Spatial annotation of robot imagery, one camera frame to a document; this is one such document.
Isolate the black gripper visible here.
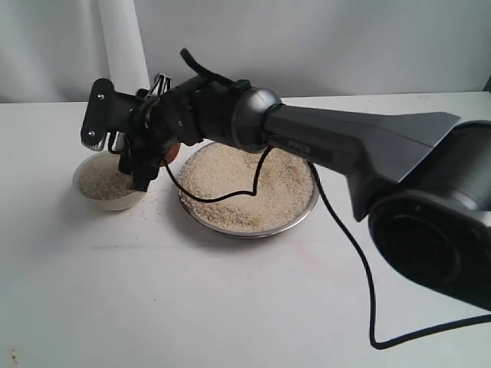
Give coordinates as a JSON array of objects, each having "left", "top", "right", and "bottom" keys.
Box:
[{"left": 81, "top": 76, "right": 246, "bottom": 192}]

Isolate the brown wooden cup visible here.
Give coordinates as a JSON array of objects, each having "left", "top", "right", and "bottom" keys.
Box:
[{"left": 162, "top": 143, "right": 181, "bottom": 165}]

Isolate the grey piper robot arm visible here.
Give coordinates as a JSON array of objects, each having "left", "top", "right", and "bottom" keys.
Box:
[{"left": 81, "top": 76, "right": 490, "bottom": 309}]

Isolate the rice in small bowl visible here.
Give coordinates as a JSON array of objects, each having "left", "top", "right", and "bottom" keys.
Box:
[{"left": 79, "top": 155, "right": 132, "bottom": 201}]

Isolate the small cream ceramic bowl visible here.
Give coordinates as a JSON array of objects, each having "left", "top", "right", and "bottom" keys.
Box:
[{"left": 72, "top": 152, "right": 146, "bottom": 212}]

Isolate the spilled rice on table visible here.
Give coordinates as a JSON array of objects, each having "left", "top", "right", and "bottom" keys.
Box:
[{"left": 133, "top": 191, "right": 162, "bottom": 224}]

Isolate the rice in steel plate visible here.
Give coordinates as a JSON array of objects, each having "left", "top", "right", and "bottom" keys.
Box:
[{"left": 180, "top": 143, "right": 315, "bottom": 233}]

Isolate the white backdrop cloth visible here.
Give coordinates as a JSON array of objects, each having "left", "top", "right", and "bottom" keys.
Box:
[{"left": 1, "top": 1, "right": 490, "bottom": 103}]

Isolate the round steel plate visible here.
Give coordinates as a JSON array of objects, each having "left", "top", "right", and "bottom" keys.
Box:
[{"left": 176, "top": 140, "right": 321, "bottom": 239}]

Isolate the black cable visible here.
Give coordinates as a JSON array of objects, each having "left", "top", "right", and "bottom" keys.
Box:
[{"left": 160, "top": 48, "right": 491, "bottom": 350}]

